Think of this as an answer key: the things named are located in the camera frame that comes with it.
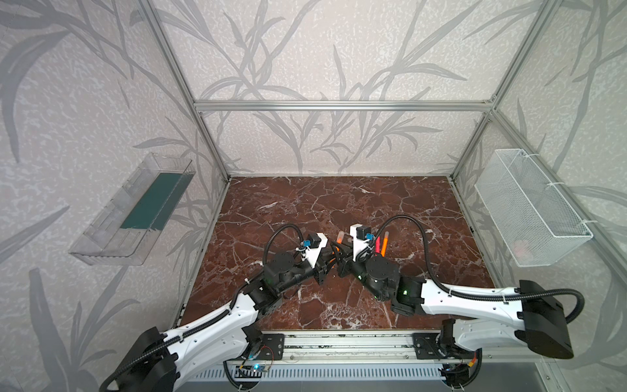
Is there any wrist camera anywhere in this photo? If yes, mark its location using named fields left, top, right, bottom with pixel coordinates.
left=300, top=233, right=328, bottom=269
left=349, top=224, right=375, bottom=263

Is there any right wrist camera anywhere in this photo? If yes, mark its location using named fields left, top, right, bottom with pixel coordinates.
left=349, top=224, right=375, bottom=263

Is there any white wire mesh basket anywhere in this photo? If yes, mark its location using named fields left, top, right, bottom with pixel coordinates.
left=475, top=149, right=594, bottom=268

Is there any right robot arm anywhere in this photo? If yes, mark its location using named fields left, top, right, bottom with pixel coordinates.
left=331, top=217, right=586, bottom=359

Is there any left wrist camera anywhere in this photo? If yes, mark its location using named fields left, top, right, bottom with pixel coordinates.
left=300, top=233, right=328, bottom=269

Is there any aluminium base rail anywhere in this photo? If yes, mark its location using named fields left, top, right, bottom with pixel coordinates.
left=141, top=329, right=550, bottom=366

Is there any clear plastic wall tray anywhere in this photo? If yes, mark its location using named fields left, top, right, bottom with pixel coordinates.
left=69, top=153, right=196, bottom=266

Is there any orange marker group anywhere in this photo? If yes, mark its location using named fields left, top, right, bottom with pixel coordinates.
left=380, top=231, right=390, bottom=256

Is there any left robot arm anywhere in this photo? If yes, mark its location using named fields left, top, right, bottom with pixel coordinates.
left=100, top=251, right=336, bottom=391

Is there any aluminium frame crossbar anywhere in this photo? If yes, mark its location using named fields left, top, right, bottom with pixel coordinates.
left=194, top=101, right=491, bottom=113

